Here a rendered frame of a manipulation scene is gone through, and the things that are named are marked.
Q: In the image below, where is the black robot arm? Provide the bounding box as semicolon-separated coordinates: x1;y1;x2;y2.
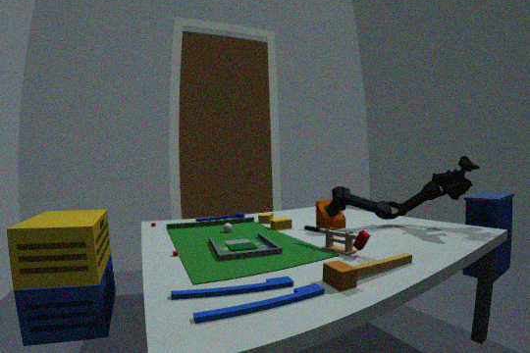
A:
324;173;448;220

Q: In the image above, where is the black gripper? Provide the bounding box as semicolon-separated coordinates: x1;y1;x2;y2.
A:
444;156;480;200

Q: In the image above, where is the red putter with grey shaft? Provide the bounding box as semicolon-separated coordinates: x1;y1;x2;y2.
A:
304;226;371;251

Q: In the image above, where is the yellow block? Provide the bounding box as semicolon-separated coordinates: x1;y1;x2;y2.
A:
270;218;292;230
258;213;274;224

